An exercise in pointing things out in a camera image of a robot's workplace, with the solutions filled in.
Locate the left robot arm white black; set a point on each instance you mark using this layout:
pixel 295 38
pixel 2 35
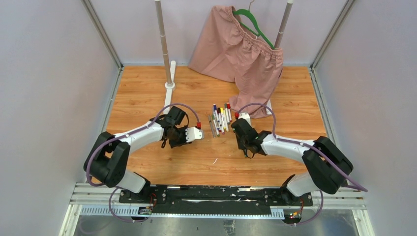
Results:
pixel 108 158

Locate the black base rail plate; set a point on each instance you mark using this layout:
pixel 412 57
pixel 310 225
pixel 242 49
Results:
pixel 214 200

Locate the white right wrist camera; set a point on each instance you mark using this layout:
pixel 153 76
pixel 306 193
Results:
pixel 245 116

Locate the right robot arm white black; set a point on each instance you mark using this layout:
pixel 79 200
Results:
pixel 327 167

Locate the yellow cap white marker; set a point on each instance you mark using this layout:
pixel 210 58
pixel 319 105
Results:
pixel 227 129

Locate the pink shorts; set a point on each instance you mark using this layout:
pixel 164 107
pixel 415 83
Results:
pixel 229 52

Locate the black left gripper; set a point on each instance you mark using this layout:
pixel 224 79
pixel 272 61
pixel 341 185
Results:
pixel 173 144

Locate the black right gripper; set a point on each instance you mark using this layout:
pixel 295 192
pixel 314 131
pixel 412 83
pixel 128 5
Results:
pixel 241 146

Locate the red cap white marker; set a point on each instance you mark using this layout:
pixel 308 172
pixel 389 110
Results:
pixel 229 112

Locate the black cap white marker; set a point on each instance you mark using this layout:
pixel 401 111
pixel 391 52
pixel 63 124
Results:
pixel 222 120

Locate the green cap white marker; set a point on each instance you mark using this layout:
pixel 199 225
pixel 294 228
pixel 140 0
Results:
pixel 215 125
pixel 226 111

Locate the grey garment rack right pole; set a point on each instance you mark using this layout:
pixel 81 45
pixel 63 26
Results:
pixel 283 24

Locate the white garment rack right foot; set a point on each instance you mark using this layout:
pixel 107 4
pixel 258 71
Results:
pixel 269 108

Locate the grey garment rack left pole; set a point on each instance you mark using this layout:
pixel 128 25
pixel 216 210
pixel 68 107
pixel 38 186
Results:
pixel 163 40

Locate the aluminium frame left post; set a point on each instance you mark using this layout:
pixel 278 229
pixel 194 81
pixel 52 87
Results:
pixel 102 32

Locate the green clothes hanger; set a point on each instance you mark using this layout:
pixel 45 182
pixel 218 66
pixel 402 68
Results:
pixel 257 31

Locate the purple cap white marker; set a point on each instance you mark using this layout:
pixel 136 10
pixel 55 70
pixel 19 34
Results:
pixel 222 127

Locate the grey garment rack pole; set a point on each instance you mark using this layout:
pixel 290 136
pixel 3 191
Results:
pixel 283 24
pixel 163 40

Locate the white garment rack foot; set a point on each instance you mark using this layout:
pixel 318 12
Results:
pixel 269 108
pixel 170 84

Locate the aluminium frame right post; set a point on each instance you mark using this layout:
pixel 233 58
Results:
pixel 332 33

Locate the white garment rack left foot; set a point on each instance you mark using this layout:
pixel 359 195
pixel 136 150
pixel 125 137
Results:
pixel 170 84

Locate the aluminium frame post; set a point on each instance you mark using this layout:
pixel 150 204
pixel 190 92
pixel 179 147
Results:
pixel 332 33
pixel 102 32

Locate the grey clear-cap pen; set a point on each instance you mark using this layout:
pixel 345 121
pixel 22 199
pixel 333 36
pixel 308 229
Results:
pixel 211 126

